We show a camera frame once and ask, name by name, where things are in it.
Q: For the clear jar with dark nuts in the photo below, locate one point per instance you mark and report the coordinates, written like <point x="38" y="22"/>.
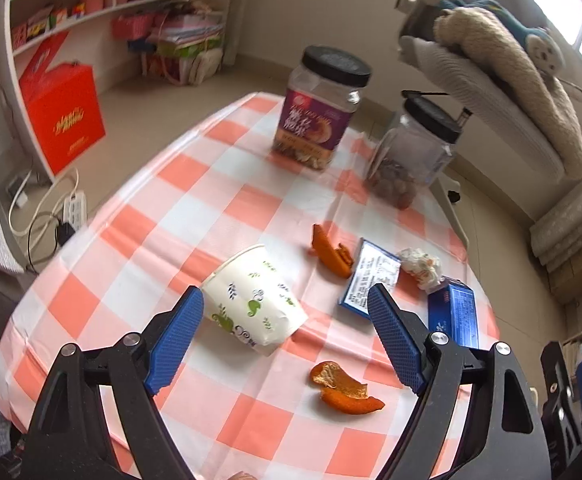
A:
<point x="406" y="165"/>

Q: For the blue cardboard box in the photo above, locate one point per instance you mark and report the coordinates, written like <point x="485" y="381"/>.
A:
<point x="458" y="310"/>

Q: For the pink basket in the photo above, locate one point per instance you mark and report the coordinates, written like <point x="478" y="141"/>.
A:
<point x="133" y="26"/>

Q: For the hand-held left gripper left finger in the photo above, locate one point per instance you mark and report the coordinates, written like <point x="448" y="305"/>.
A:
<point x="176" y="340"/>

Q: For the white power strip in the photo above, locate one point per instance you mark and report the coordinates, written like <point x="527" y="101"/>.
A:
<point x="76" y="207"/>

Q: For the flat blue white box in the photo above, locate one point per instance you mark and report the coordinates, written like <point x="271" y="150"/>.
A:
<point x="371" y="270"/>

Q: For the pile of paper bags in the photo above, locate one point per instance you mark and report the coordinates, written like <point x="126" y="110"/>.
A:
<point x="186" y="45"/>

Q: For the grey office chair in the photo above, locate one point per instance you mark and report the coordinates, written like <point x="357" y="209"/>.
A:
<point x="471" y="90"/>

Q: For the long orange peel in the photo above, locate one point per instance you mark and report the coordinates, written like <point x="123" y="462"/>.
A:
<point x="328" y="255"/>

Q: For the blue monkey plush toy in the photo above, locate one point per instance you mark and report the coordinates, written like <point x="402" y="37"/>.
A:
<point x="546" y="52"/>

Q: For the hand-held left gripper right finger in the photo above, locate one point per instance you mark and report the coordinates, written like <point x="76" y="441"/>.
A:
<point x="396" y="340"/>

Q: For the white leaf print paper cup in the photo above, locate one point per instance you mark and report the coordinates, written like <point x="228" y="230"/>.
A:
<point x="251" y="295"/>

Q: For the curled orange peel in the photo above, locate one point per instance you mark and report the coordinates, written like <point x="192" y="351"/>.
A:
<point x="346" y="397"/>

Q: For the crumpled candy wrapper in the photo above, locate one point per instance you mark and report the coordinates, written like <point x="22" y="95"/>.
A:
<point x="421" y="265"/>

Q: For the red gift box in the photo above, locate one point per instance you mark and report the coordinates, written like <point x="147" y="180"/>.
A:
<point x="66" y="115"/>

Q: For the purple label nut jar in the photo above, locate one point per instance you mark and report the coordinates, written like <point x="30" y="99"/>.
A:
<point x="311" y="125"/>

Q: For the beige fleece blanket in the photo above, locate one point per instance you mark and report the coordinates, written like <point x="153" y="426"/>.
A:
<point x="511" y="70"/>

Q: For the white bookshelf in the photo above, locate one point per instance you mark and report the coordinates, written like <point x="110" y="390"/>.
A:
<point x="96" y="12"/>

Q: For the orange checked tablecloth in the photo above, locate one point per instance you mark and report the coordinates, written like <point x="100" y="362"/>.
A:
<point x="171" y="210"/>

